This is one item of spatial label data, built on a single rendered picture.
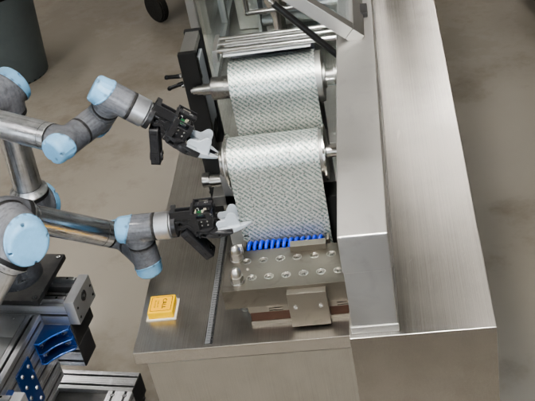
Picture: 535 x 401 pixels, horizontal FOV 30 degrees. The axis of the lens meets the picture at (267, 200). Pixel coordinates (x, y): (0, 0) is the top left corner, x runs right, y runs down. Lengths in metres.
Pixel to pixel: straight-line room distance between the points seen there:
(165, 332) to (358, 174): 1.06
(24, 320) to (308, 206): 1.02
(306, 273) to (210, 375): 0.38
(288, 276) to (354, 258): 0.91
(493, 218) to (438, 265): 2.49
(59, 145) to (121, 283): 1.91
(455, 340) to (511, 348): 2.01
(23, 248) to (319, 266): 0.74
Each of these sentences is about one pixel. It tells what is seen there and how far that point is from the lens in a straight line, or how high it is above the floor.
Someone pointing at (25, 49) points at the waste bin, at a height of 0.22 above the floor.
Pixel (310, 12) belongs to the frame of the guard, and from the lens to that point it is 2.17.
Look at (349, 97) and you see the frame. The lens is 1.98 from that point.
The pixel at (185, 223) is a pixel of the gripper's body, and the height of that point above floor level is 1.12.
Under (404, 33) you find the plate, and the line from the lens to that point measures 2.68.
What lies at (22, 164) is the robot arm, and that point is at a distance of 3.01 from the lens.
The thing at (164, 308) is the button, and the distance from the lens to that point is 2.70.
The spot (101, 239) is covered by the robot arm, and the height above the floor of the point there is 1.07.
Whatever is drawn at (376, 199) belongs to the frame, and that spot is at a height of 1.65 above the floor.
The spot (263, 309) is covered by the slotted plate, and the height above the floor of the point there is 0.95.
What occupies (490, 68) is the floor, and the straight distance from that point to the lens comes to 5.45.
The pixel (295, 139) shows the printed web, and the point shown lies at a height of 1.31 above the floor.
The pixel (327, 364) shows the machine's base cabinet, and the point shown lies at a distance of 2.61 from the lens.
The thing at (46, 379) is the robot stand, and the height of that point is 0.54.
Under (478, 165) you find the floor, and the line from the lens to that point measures 4.68.
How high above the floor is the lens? 2.64
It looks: 35 degrees down
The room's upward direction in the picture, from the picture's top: 11 degrees counter-clockwise
